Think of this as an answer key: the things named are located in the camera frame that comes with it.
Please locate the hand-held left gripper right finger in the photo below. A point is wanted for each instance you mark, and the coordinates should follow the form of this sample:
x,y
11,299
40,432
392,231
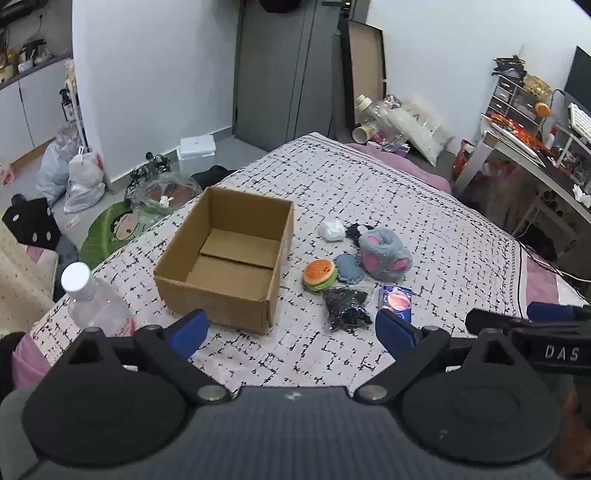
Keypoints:
x,y
392,330

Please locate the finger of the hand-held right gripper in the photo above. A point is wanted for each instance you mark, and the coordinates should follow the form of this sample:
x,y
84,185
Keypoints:
x,y
558,311
489,322

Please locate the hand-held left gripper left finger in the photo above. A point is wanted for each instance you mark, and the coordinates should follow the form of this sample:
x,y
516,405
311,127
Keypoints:
x,y
189,330

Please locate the blue printed packet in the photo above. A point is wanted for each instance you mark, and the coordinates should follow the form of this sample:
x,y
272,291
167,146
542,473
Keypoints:
x,y
395,302

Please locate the brown cardboard box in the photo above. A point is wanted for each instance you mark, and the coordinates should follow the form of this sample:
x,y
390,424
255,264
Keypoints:
x,y
221,304

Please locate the grey and pink plush toy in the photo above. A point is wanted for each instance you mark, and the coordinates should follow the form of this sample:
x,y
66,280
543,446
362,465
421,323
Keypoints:
x,y
383,256

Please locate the hamburger plush toy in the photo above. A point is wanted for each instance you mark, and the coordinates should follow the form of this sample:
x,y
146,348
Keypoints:
x,y
319,274

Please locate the black and white soft item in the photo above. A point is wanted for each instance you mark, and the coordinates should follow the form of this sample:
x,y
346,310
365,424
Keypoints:
x,y
354,233

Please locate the white crumpled soft item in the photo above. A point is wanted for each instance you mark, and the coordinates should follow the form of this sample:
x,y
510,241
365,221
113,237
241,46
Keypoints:
x,y
331,230

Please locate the black beaded pouch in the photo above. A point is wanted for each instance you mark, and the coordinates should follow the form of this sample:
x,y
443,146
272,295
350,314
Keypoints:
x,y
346,308

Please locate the blue denim round pad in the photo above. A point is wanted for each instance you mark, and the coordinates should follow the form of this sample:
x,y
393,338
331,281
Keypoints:
x,y
348,268

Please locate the clear plastic water bottle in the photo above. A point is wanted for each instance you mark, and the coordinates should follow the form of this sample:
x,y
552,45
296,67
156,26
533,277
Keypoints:
x,y
94,309

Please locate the green cartoon floor rug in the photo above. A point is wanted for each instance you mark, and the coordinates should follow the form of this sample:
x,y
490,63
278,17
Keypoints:
x,y
104,230

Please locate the grey fluffy cushion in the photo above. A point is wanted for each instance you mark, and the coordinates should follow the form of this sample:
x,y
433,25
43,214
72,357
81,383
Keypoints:
x,y
67,258

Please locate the clear plastic bag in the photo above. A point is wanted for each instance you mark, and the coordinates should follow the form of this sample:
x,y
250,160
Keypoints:
x,y
168,189

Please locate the white black patterned blanket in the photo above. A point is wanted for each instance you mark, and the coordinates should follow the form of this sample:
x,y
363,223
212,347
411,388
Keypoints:
x,y
369,184

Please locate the black clothing heap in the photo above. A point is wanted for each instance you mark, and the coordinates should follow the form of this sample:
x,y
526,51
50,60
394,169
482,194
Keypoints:
x,y
212,176

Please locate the black shoe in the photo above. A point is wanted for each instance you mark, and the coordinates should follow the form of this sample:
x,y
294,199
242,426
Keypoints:
x,y
157,162
137,179

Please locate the red bag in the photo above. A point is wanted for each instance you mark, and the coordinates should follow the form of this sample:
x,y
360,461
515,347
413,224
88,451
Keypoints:
x,y
464,159

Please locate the white desk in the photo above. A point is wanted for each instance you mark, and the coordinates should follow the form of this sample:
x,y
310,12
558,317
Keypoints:
x,y
480,157

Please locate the beige dotted cushion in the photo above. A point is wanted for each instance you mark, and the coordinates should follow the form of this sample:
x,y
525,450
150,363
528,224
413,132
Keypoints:
x,y
18,277

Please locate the white flat box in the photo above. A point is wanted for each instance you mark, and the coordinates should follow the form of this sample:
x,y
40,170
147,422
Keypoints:
x,y
197,150

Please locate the black cushion with white dots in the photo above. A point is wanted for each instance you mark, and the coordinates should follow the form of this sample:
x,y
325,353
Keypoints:
x,y
30,224

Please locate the paper tube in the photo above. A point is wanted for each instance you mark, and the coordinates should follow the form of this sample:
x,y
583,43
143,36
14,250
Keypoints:
x,y
362,134

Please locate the orange ball lamp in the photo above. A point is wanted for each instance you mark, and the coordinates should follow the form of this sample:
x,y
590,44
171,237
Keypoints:
x,y
542,109

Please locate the white tote bag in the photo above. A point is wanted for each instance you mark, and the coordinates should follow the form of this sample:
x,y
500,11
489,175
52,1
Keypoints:
x,y
425,129

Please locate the large clear jug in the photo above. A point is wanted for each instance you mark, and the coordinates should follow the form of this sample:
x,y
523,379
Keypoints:
x,y
385,122

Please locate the grey trash bag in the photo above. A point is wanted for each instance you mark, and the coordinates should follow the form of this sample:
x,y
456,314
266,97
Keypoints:
x,y
55,161

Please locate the grey drawer organizer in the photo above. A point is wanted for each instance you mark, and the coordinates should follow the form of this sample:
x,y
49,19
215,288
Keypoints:
x,y
512,99

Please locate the wicker basket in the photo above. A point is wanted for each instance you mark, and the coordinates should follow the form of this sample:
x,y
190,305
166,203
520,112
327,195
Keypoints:
x,y
538,86

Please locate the black monitor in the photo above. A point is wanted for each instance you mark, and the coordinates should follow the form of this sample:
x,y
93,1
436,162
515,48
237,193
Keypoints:
x,y
579,76

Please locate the spray bottle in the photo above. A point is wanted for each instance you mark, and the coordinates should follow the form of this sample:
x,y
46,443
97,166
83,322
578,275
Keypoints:
x,y
68,106

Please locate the leaning cardboard sheet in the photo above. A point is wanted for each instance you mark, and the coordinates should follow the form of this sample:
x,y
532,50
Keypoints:
x,y
364,69

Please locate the white cabinet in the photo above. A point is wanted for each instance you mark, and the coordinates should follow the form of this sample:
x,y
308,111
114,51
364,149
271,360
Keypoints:
x,y
27,106

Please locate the grey door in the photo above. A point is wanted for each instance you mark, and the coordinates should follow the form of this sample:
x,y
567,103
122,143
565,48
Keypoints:
x,y
281,69

